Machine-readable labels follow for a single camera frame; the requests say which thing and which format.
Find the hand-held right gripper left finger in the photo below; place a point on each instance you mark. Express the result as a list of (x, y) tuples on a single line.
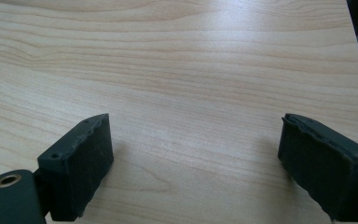
[(77, 168)]

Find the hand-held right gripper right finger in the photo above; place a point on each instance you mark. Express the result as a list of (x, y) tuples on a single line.
[(323, 168)]

